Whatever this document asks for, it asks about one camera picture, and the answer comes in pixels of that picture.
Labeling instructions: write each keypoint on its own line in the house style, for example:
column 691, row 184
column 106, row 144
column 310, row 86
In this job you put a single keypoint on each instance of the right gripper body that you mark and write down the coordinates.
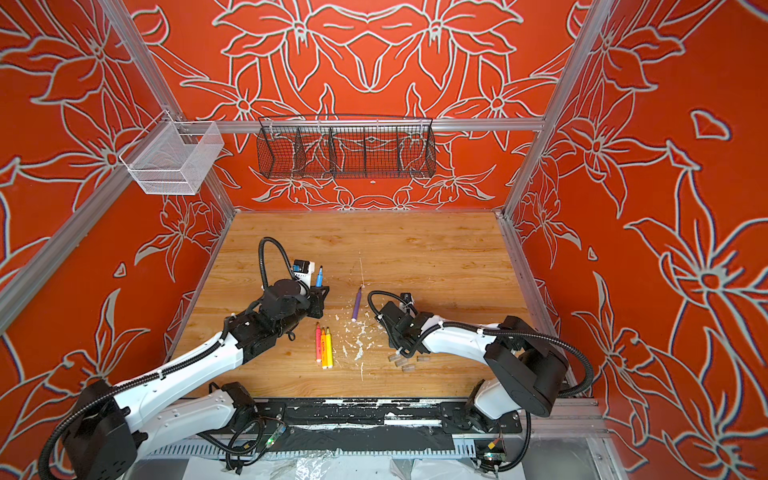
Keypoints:
column 389, row 315

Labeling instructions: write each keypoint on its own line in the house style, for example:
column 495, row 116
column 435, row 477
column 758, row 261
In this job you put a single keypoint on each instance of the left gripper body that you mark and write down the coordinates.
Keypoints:
column 315, row 300

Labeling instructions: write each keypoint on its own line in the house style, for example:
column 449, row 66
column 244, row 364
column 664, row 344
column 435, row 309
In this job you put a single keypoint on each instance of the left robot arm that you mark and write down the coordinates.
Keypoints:
column 111, row 427

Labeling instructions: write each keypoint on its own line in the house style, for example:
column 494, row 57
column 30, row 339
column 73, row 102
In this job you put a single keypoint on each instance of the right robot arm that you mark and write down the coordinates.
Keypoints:
column 531, row 370

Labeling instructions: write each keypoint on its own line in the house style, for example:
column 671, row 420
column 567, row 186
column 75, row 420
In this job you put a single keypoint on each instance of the red pen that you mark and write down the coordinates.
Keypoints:
column 319, row 344

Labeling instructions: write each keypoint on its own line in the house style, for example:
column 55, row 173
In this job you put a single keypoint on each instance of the purple pen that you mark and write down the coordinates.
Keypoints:
column 357, row 305

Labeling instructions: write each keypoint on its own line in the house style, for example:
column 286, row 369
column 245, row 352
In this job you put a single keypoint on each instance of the orange pen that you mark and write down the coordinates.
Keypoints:
column 324, row 360

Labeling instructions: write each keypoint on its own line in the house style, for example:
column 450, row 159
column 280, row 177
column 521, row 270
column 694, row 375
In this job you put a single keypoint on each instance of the yellow pen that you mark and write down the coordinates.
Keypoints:
column 329, row 359

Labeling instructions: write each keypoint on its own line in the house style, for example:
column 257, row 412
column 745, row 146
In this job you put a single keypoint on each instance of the clear plastic bin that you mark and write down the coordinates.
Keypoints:
column 174, row 158

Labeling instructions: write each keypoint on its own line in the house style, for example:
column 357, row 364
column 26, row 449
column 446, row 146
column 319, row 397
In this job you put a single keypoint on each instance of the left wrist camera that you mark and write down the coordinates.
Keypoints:
column 304, row 270

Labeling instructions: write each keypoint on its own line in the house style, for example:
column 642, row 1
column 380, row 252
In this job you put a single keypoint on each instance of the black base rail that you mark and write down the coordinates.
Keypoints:
column 444, row 415

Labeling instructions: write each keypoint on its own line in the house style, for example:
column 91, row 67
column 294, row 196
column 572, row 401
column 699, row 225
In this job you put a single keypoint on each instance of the black wire basket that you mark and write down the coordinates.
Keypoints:
column 352, row 147

